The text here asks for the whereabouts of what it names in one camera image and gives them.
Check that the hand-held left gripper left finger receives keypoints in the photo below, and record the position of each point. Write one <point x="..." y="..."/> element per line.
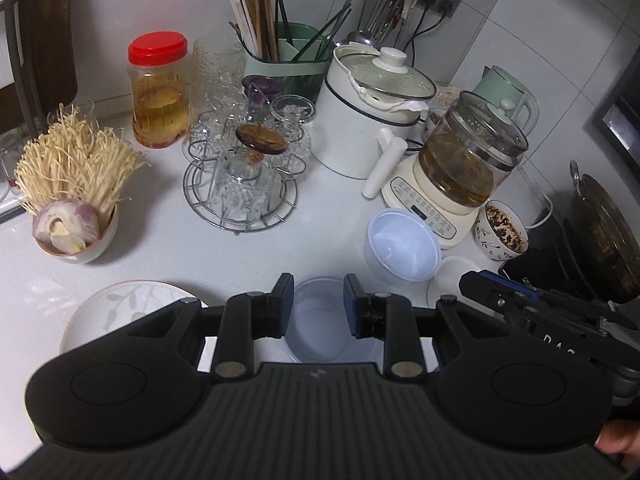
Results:
<point x="285" y="305"/>

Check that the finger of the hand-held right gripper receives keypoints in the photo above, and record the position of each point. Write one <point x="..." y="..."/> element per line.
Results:
<point x="487" y="294"/>
<point x="555" y="297"/>

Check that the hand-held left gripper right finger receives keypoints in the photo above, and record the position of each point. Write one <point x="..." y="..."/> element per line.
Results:
<point x="352" y="305"/>

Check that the white ceramic bowl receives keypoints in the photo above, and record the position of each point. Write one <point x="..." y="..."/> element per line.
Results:
<point x="450" y="275"/>

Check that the white leaf-pattern plate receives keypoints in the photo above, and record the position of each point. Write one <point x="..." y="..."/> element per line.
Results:
<point x="110" y="310"/>

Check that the person's right hand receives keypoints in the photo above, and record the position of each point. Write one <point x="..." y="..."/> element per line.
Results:
<point x="620" y="442"/>

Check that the black induction cooktop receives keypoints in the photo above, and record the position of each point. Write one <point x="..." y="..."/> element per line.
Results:
<point x="540" y="257"/>

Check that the patterned bowl with spices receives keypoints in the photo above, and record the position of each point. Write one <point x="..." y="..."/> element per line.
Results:
<point x="492" y="247"/>

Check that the dark steel wok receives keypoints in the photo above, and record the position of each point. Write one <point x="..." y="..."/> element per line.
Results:
<point x="600" y="230"/>

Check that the cream kettle base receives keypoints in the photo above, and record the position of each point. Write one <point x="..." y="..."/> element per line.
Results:
<point x="425" y="210"/>

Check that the glass health kettle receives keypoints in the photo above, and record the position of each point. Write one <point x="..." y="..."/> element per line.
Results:
<point x="460" y="170"/>

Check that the clear textured glass cup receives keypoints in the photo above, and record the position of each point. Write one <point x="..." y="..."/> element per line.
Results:
<point x="240" y="185"/>
<point x="295" y="120"/>
<point x="206" y="132"/>

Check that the brown round lid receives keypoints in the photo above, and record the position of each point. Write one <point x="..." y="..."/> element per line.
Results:
<point x="260" y="139"/>

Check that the white electric pot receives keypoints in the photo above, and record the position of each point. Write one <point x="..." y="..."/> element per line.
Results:
<point x="345" y="130"/>

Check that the white tea cup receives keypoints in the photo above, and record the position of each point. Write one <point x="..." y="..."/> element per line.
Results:
<point x="435" y="119"/>

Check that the white bowl gold rim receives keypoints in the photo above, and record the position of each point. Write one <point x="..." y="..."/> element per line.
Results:
<point x="90" y="252"/>

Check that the black metal appliance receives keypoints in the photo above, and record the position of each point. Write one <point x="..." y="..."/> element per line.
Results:
<point x="620" y="105"/>

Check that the mint green electric kettle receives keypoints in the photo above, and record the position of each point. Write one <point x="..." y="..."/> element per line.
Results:
<point x="500" y="82"/>

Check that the purple glass cup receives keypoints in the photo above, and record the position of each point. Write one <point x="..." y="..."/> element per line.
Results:
<point x="260" y="87"/>

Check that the green chopstick holder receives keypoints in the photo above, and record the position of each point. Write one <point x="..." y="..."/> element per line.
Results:
<point x="300" y="70"/>

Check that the red-lidded plastic jar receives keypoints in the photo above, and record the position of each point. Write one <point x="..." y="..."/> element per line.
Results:
<point x="157" y="105"/>

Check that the cut purple onion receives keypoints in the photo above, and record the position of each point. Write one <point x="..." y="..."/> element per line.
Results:
<point x="60" y="225"/>

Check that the tall textured glass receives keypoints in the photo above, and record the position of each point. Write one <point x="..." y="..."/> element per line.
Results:
<point x="215" y="70"/>

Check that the glass pot lid white knob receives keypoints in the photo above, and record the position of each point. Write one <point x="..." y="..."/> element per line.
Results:
<point x="392" y="60"/>

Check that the enoki mushroom bunch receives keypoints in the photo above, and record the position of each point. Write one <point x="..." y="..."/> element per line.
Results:
<point x="75" y="160"/>

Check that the steel ladle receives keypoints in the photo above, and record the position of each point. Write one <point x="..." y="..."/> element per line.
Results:
<point x="360" y="38"/>

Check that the clear drinking glass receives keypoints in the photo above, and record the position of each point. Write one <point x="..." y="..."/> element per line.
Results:
<point x="86" y="109"/>
<point x="7" y="170"/>

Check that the bundle of black chopsticks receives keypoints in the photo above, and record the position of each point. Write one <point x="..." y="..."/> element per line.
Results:
<point x="283" y="20"/>

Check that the bundle of wooden chopsticks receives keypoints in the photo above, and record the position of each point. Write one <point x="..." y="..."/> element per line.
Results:
<point x="255" y="10"/>

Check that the steel hanging utensil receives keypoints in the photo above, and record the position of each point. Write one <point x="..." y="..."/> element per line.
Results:
<point x="392" y="0"/>

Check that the dark wooden cutting board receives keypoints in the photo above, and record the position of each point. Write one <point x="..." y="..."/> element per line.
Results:
<point x="47" y="35"/>

